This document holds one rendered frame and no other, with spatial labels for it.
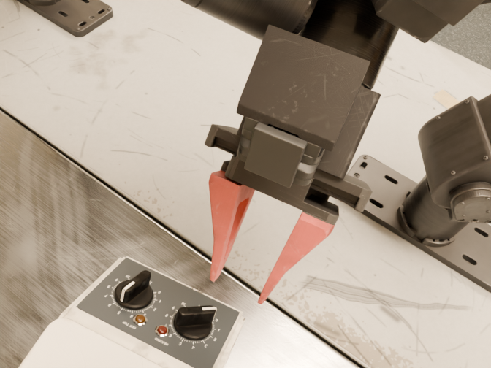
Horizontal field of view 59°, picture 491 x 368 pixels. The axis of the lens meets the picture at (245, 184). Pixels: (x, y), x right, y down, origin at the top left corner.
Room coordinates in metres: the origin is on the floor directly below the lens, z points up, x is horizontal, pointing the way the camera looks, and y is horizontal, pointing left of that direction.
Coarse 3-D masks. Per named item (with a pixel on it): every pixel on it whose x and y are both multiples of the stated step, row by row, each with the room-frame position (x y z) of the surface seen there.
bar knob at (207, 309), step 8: (184, 312) 0.09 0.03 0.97; (192, 312) 0.09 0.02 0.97; (200, 312) 0.09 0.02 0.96; (208, 312) 0.10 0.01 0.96; (176, 320) 0.08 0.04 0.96; (184, 320) 0.09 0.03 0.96; (192, 320) 0.09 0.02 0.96; (200, 320) 0.09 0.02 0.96; (208, 320) 0.09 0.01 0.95; (176, 328) 0.08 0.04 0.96; (184, 328) 0.08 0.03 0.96; (192, 328) 0.08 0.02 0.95; (200, 328) 0.08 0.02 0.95; (208, 328) 0.09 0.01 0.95; (184, 336) 0.07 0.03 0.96; (192, 336) 0.08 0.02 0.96; (200, 336) 0.08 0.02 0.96
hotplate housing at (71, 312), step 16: (160, 272) 0.13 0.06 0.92; (192, 288) 0.12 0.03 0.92; (80, 320) 0.07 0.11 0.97; (96, 320) 0.07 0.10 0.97; (240, 320) 0.10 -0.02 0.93; (112, 336) 0.06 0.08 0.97; (128, 336) 0.07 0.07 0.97; (144, 352) 0.06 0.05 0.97; (160, 352) 0.06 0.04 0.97; (224, 352) 0.07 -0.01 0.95
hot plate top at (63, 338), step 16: (64, 320) 0.07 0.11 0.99; (48, 336) 0.05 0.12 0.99; (64, 336) 0.05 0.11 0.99; (80, 336) 0.06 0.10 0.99; (96, 336) 0.06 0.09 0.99; (32, 352) 0.04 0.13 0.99; (48, 352) 0.04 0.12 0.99; (64, 352) 0.04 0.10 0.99; (80, 352) 0.05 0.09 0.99; (96, 352) 0.05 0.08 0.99; (112, 352) 0.05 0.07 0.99; (128, 352) 0.05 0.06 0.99
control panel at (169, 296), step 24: (120, 264) 0.13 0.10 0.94; (96, 288) 0.10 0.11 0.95; (168, 288) 0.12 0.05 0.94; (96, 312) 0.08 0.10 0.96; (120, 312) 0.08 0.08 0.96; (144, 312) 0.09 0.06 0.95; (168, 312) 0.09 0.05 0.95; (216, 312) 0.10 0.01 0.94; (144, 336) 0.07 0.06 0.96; (168, 336) 0.07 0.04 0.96; (216, 336) 0.08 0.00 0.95; (192, 360) 0.06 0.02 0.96
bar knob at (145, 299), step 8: (144, 272) 0.12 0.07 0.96; (128, 280) 0.11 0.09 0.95; (136, 280) 0.11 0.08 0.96; (144, 280) 0.11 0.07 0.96; (120, 288) 0.10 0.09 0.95; (128, 288) 0.10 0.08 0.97; (136, 288) 0.10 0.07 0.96; (144, 288) 0.11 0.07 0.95; (120, 296) 0.10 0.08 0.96; (128, 296) 0.10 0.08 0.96; (136, 296) 0.10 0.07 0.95; (144, 296) 0.10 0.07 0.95; (152, 296) 0.10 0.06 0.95; (120, 304) 0.09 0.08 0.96; (128, 304) 0.09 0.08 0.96; (136, 304) 0.09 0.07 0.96; (144, 304) 0.09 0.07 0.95
